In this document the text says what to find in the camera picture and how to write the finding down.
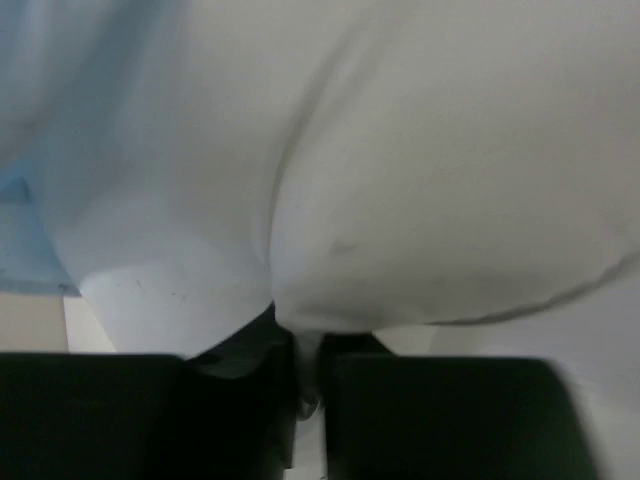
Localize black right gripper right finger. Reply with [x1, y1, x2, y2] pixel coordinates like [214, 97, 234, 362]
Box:
[319, 335, 600, 480]

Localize white pillow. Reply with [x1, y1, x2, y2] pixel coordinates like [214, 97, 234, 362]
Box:
[269, 0, 640, 416]

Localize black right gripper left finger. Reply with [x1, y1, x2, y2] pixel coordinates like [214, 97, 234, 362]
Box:
[1, 310, 295, 479]

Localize light blue pillowcase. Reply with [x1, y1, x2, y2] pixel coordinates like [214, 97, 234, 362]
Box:
[1, 1, 373, 356]

